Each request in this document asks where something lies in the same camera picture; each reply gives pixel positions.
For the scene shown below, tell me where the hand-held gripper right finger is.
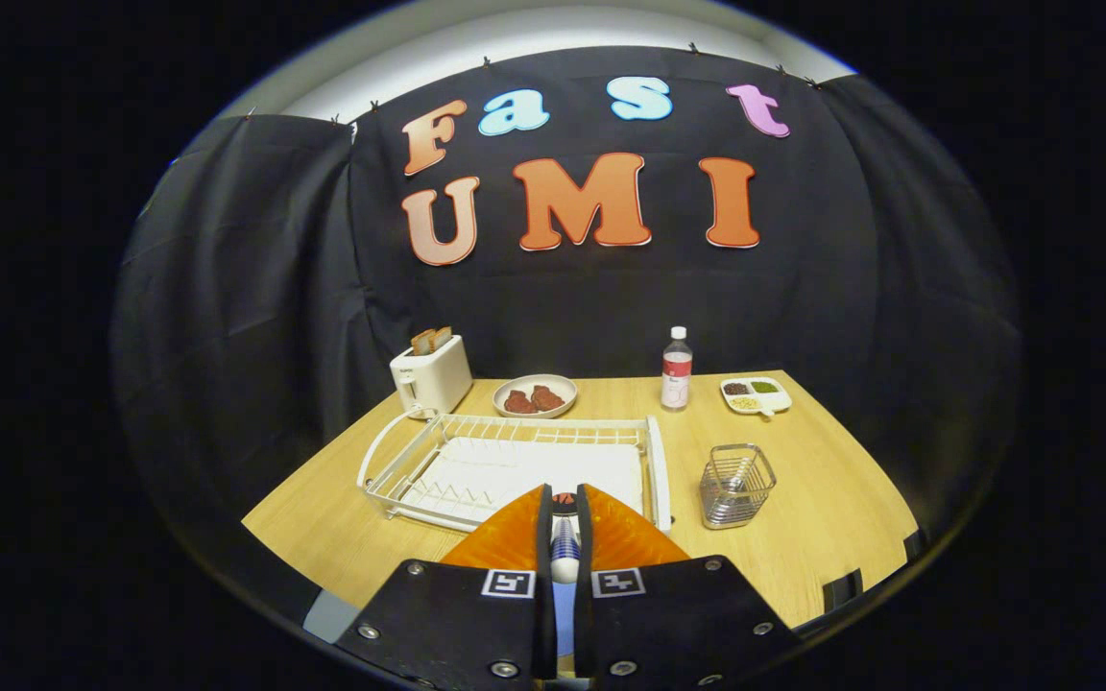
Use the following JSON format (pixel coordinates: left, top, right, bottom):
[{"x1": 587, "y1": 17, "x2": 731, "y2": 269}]
[{"x1": 574, "y1": 483, "x2": 802, "y2": 690}]

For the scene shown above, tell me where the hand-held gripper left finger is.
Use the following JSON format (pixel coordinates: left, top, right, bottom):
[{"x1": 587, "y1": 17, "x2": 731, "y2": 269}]
[{"x1": 334, "y1": 484, "x2": 556, "y2": 690}]

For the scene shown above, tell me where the blue striped handle spoon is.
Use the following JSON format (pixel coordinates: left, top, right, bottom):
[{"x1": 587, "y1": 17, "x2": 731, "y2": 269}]
[{"x1": 550, "y1": 516, "x2": 581, "y2": 584}]

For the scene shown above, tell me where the metal wire basket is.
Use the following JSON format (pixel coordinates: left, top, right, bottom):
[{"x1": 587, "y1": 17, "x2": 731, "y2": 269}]
[{"x1": 699, "y1": 442, "x2": 778, "y2": 531}]

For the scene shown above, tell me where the white wire dish rack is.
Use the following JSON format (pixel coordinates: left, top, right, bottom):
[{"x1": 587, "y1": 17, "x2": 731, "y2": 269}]
[{"x1": 357, "y1": 413, "x2": 673, "y2": 535}]

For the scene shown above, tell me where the white divided dish with beans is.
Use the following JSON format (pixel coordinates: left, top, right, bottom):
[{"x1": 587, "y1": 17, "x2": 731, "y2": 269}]
[{"x1": 719, "y1": 376, "x2": 792, "y2": 419}]

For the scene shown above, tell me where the beige plate with meat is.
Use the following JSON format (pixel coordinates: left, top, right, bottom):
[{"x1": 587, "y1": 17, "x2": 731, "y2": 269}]
[{"x1": 493, "y1": 373, "x2": 579, "y2": 419}]

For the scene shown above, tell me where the white toaster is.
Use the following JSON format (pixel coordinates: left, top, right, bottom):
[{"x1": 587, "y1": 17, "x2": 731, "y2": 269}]
[{"x1": 390, "y1": 334, "x2": 474, "y2": 419}]

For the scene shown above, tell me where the clear plastic water bottle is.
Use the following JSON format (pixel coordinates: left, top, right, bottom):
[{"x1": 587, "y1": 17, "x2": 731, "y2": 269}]
[{"x1": 661, "y1": 326, "x2": 694, "y2": 412}]

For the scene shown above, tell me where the black backdrop cloth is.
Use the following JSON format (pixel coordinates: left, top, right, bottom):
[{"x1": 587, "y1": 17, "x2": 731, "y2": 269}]
[{"x1": 111, "y1": 46, "x2": 1022, "y2": 615}]

